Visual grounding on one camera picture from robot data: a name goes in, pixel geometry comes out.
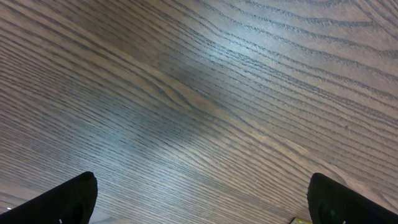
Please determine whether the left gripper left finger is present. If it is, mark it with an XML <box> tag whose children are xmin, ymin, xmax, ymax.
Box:
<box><xmin>1</xmin><ymin>172</ymin><xmax>98</xmax><ymax>224</ymax></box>

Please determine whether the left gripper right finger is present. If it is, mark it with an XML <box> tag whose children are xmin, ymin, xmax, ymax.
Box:
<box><xmin>307</xmin><ymin>173</ymin><xmax>397</xmax><ymax>224</ymax></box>

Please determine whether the yellow block top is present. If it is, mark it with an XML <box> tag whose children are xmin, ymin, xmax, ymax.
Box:
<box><xmin>289</xmin><ymin>218</ymin><xmax>312</xmax><ymax>224</ymax></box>

